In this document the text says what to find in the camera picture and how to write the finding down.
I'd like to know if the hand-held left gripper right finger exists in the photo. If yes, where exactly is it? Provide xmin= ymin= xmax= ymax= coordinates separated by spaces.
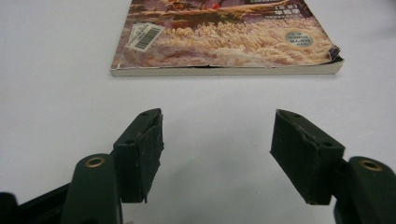
xmin=269 ymin=108 xmax=347 ymax=206

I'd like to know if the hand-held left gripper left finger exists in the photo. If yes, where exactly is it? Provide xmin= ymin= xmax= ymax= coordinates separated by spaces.
xmin=111 ymin=107 xmax=165 ymax=204

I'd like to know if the glossy paperback magazine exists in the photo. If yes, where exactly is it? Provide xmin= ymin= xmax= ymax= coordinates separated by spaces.
xmin=109 ymin=0 xmax=345 ymax=77

